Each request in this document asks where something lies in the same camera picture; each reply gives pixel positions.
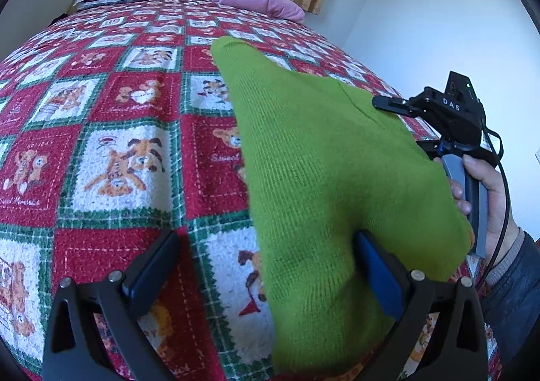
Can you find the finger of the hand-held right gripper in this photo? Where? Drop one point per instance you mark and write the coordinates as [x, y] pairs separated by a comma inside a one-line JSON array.
[[388, 103]]

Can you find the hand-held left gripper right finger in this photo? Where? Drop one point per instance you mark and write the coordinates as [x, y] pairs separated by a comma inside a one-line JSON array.
[[379, 276]]

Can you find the red checkered printed blanket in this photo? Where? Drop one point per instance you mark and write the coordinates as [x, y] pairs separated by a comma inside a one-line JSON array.
[[105, 111]]

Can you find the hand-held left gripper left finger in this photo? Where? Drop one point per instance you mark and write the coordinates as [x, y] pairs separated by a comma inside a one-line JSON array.
[[152, 272]]

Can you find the pink pillow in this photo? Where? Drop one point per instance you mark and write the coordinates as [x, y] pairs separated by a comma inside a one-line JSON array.
[[261, 1]]

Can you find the dark cloth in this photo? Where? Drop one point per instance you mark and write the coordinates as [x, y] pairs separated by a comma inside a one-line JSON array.
[[60, 18]]

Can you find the person's right forearm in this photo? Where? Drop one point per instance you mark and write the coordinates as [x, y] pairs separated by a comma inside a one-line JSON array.
[[514, 292]]

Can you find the green striped knit sweater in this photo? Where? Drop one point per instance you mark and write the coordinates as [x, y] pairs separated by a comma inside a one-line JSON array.
[[316, 174]]

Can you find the person's right hand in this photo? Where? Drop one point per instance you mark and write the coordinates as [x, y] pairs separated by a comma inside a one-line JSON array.
[[495, 204]]

